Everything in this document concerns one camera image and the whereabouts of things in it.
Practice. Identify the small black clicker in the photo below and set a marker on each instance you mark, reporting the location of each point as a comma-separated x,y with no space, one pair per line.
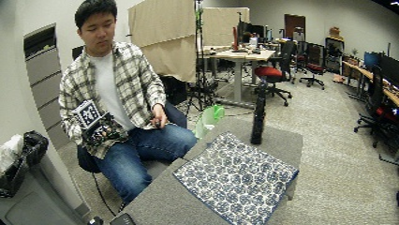
157,125

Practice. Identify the white marker cube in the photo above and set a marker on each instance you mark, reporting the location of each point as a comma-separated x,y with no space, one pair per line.
86,113

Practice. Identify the dark blue chair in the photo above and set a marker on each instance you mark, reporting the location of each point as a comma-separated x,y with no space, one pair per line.
89,159

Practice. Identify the green and white plastic bag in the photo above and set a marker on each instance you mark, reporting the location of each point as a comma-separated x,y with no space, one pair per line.
208,120

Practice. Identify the the person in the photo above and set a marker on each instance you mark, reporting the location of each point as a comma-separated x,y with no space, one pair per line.
111,81

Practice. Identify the black tripod stand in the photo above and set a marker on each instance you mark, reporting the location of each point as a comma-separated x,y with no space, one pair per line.
199,62

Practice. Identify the tall black bottle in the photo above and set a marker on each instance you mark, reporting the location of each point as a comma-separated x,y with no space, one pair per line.
258,115

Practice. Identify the black bag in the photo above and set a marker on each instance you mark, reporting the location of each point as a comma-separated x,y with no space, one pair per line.
22,162

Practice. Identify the blue patterned cloth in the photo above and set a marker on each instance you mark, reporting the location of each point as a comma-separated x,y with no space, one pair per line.
234,179

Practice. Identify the wooden top desk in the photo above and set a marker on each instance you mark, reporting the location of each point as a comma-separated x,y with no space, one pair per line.
242,65

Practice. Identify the beige curtain partition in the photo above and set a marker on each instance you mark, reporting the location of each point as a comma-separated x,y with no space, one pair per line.
163,37

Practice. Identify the black flat device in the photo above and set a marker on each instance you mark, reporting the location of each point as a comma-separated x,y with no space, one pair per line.
122,220

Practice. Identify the grey cabinet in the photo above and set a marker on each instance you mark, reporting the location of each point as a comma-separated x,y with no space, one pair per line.
33,200

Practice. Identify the red seat office chair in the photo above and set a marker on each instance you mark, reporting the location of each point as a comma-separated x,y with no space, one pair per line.
274,76
314,67

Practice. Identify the beige partition panel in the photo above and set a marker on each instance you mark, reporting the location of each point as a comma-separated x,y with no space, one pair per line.
223,26

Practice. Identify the black computer monitor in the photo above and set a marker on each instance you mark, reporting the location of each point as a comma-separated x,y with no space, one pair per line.
244,31
389,70

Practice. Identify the brown door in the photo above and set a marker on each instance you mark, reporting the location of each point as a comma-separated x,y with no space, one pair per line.
294,26

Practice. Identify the black framed display cabinet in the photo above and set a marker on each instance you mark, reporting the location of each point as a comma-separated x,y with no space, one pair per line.
334,55

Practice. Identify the black office chair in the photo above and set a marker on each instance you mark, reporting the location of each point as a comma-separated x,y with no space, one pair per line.
375,106

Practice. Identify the long wooden desk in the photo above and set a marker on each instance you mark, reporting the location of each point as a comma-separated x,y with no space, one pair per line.
373,82

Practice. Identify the blue screen monitor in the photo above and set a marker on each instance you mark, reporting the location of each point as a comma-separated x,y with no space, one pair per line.
371,60

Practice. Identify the grey wall drawer unit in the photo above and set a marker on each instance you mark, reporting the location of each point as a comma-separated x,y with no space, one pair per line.
42,84

